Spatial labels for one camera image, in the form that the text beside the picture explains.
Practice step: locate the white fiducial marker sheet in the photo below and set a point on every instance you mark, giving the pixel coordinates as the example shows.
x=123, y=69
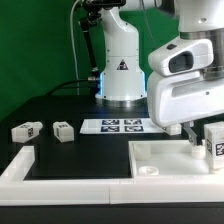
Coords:
x=119, y=126

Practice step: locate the white square tabletop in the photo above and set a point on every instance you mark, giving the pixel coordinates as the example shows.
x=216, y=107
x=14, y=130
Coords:
x=171, y=161

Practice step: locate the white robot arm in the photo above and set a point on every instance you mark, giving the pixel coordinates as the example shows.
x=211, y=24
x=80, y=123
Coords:
x=122, y=80

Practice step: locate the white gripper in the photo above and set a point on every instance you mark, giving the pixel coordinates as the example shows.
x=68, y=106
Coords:
x=184, y=98

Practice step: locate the white U-shaped obstacle fence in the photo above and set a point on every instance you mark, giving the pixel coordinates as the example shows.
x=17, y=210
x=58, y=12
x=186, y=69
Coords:
x=15, y=189

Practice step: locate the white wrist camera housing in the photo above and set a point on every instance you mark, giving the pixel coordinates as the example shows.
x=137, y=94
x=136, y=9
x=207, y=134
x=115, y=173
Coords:
x=181, y=56

